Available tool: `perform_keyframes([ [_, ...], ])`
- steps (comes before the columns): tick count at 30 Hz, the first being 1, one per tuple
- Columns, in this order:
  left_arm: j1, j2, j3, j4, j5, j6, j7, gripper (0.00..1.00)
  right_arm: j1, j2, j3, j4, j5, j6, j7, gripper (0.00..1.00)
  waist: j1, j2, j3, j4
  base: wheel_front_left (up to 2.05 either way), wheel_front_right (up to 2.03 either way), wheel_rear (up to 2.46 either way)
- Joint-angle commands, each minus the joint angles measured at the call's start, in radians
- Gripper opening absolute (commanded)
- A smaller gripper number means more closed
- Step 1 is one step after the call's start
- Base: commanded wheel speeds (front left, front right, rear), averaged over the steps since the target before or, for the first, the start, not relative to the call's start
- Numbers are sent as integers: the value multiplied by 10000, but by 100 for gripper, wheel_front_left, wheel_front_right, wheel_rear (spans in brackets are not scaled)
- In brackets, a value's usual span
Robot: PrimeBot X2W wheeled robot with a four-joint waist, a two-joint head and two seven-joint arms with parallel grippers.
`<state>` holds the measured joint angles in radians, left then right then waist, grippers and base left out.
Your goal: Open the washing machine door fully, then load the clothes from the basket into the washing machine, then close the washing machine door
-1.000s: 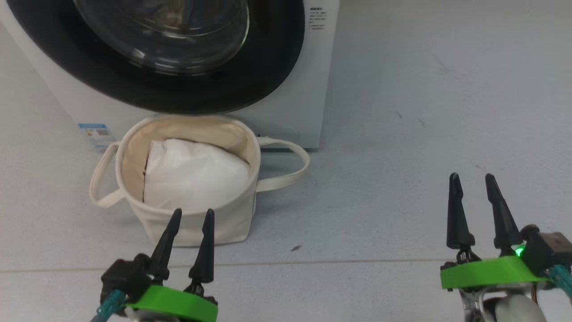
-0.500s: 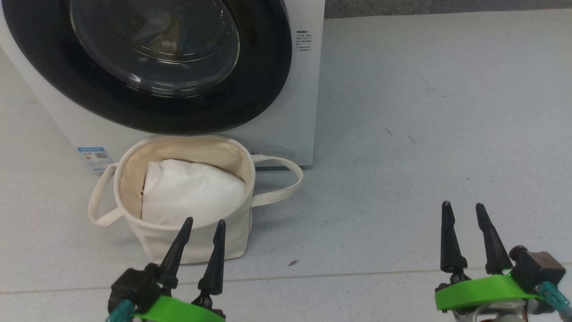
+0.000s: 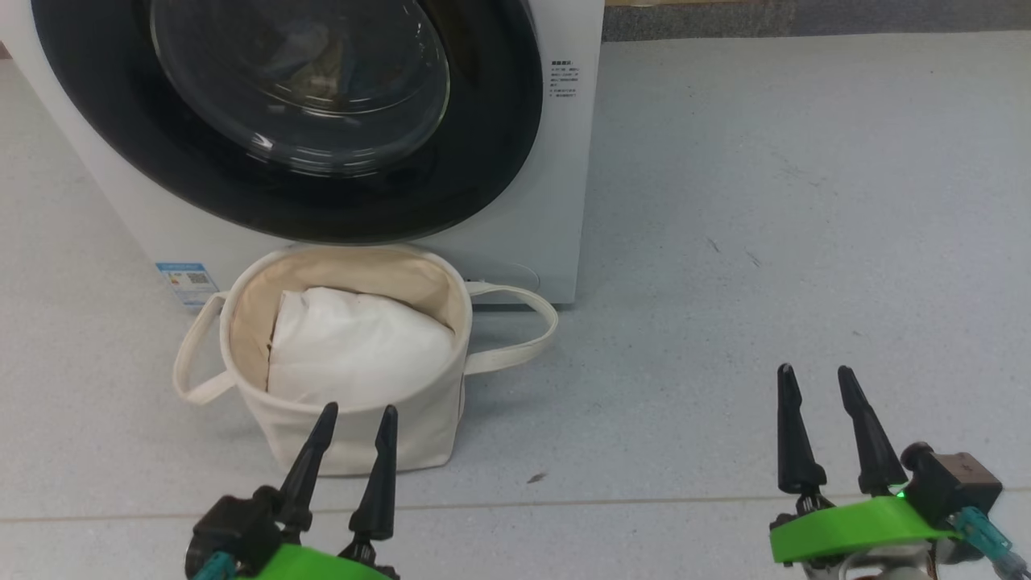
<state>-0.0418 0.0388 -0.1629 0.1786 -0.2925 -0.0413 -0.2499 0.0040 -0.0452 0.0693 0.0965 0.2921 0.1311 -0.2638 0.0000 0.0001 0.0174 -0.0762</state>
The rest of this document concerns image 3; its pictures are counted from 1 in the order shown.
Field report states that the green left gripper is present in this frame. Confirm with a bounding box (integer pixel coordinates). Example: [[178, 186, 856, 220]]
[[242, 403, 400, 580]]

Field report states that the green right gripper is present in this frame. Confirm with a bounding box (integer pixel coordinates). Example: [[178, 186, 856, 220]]
[[769, 364, 964, 564]]

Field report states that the washing machine glass door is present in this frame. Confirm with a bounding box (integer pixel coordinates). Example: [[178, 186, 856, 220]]
[[32, 0, 545, 246]]

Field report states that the white front-load washing machine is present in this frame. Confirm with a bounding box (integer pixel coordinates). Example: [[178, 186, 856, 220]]
[[0, 0, 606, 307]]

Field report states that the cream canvas laundry basket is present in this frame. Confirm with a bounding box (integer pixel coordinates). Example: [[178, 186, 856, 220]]
[[173, 244, 559, 477]]

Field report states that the blue energy label sticker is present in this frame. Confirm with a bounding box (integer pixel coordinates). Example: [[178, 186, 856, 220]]
[[155, 261, 221, 308]]

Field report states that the round filter cover flap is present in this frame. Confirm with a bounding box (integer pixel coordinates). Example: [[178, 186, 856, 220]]
[[474, 258, 541, 300]]

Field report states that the printed text sticker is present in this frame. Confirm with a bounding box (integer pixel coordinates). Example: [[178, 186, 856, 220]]
[[550, 59, 578, 110]]

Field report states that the teal cable connector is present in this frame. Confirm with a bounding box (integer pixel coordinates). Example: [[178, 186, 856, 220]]
[[954, 506, 1017, 562], [192, 551, 236, 580]]

